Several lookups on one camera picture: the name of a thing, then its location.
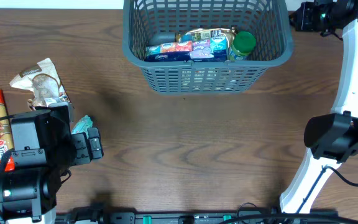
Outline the green lid jar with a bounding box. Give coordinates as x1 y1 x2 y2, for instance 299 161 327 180
229 31 256 60

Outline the gold foil food pouch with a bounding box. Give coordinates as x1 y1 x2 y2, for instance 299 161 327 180
175 27 237 42

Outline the blue tissue pack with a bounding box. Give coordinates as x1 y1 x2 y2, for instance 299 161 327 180
145 36 228 62

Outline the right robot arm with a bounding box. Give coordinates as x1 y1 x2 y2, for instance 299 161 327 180
280 0 358 214

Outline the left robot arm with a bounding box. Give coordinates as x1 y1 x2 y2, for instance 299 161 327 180
0 103 104 223

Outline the small teal packet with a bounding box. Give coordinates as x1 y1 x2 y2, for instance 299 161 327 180
71 115 93 134

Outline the grey plastic basket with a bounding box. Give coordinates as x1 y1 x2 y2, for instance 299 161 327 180
122 0 294 95

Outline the white brown snack bag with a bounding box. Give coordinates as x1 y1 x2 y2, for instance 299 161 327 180
9 58 71 110

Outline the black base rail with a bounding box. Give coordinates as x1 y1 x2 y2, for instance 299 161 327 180
54 202 358 224

